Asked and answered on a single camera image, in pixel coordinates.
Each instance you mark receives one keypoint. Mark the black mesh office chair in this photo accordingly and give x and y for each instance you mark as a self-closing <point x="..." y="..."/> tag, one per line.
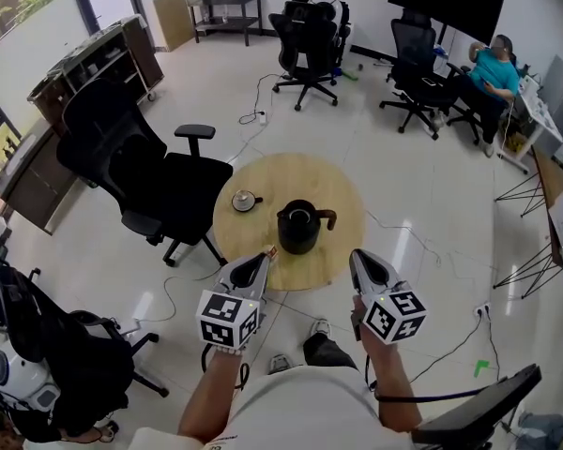
<point x="309" y="40"/>
<point x="413" y="64"/>

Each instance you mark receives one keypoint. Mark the round wooden table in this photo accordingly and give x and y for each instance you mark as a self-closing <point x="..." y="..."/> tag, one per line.
<point x="309" y="176"/>

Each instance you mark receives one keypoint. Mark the white floor power strip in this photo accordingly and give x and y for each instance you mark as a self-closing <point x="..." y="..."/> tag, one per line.
<point x="482" y="310"/>

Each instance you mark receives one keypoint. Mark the large black office chair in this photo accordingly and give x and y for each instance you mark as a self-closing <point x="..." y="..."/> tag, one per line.
<point x="169" y="185"/>

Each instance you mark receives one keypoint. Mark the black flat panel device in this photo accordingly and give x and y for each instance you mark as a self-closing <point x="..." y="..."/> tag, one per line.
<point x="478" y="415"/>

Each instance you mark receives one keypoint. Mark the person's right hand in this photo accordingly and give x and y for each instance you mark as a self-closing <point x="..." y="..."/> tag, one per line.
<point x="357" y="306"/>

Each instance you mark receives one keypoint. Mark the green floor brush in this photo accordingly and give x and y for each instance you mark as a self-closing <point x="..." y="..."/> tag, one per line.
<point x="347" y="74"/>

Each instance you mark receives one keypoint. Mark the black chair with clothing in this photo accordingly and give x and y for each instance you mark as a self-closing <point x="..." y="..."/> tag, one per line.
<point x="75" y="354"/>

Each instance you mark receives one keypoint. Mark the person's left forearm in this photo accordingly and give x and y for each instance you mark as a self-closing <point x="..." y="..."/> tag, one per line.
<point x="211" y="396"/>

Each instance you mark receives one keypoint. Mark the low dark wooden cabinet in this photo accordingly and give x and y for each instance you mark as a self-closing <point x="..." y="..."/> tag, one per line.
<point x="33" y="181"/>

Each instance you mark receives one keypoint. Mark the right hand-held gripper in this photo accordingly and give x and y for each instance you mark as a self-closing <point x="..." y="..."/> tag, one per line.
<point x="394" y="317"/>

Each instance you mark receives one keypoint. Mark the person's white shirt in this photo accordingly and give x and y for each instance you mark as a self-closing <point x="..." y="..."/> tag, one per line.
<point x="309" y="415"/>

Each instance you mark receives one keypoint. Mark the dark open shelf cart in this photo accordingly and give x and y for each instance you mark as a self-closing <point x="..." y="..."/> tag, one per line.
<point x="98" y="59"/>

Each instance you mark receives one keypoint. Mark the person's black trouser leg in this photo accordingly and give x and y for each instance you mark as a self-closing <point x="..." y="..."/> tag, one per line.
<point x="326" y="352"/>

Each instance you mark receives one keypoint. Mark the white round-faced machine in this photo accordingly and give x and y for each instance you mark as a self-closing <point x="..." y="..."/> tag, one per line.
<point x="23" y="382"/>

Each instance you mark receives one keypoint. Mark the white desk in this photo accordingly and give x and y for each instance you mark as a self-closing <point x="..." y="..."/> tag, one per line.
<point x="539" y="110"/>

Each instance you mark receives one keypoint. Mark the person's right forearm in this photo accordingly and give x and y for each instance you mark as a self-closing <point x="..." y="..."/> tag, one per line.
<point x="391" y="382"/>

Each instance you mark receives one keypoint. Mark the small white power strip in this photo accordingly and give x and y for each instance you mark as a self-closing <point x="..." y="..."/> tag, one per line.
<point x="263" y="117"/>

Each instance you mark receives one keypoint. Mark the brown cardboard panel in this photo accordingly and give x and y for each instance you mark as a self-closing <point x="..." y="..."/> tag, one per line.
<point x="173" y="19"/>

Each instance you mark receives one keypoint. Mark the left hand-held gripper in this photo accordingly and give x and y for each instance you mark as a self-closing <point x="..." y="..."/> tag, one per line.
<point x="225" y="317"/>

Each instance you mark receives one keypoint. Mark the black kettle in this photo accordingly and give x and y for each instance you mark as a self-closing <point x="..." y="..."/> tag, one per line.
<point x="298" y="237"/>

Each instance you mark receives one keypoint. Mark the person's white shoe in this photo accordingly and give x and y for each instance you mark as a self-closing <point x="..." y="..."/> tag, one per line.
<point x="279" y="364"/>
<point x="321" y="327"/>

